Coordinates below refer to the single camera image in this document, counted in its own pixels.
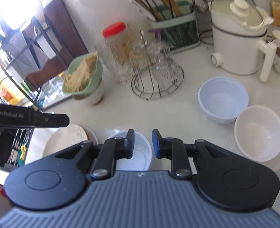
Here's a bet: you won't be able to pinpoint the deep pale blue bowl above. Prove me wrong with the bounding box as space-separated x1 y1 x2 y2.
198 77 249 124

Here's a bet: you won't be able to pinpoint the green bowl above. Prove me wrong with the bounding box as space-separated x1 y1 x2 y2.
62 52 103 100

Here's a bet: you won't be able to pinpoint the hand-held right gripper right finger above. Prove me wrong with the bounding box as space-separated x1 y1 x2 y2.
152 129 228 180

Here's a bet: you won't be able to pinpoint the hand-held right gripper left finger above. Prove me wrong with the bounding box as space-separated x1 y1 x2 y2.
54 129 135 180

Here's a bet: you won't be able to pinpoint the glass cup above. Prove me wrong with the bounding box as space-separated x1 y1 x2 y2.
130 41 151 70
149 41 172 76

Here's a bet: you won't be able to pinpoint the white ceramic bowl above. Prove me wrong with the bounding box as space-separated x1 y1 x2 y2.
83 79 105 106

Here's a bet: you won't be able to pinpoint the green chopstick holder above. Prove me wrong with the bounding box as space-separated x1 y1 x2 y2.
147 0 200 53

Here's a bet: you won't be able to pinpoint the white drip tray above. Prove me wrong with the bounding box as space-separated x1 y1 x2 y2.
39 93 69 110

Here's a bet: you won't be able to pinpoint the black dish rack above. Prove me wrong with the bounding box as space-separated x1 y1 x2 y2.
0 16 69 111

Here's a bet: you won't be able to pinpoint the metal grater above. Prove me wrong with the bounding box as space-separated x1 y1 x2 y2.
3 30 39 79

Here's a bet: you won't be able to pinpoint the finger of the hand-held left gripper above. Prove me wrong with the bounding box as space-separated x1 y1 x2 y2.
34 113 70 128

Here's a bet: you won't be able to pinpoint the white electric pot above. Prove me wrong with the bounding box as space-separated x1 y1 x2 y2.
208 0 277 82

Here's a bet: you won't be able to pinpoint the red lidded glass jar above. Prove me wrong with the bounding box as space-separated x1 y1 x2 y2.
102 22 131 64

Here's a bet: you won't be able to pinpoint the shallow pale blue bowl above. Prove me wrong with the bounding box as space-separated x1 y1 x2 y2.
106 130 153 171

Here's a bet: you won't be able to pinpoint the orange rimmed white plate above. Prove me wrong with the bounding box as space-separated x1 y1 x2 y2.
45 123 89 163

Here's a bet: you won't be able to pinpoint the black sink rack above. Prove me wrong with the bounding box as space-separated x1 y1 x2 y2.
2 128 34 167

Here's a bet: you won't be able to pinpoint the brown cutting board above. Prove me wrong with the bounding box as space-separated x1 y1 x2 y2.
26 0 89 91

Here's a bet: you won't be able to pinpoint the wire cup rack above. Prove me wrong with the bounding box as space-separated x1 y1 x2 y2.
130 31 185 100

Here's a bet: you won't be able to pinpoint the small drinking glass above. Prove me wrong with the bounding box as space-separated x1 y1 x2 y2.
51 75 65 97
40 83 52 105

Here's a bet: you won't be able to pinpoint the yellow bottle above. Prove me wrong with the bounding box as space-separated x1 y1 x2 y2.
0 77 24 105

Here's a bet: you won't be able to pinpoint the bundle of chopsticks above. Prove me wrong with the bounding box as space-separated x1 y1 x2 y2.
126 0 200 22

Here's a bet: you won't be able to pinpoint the dried noodles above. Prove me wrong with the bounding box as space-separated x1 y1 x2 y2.
63 53 99 93

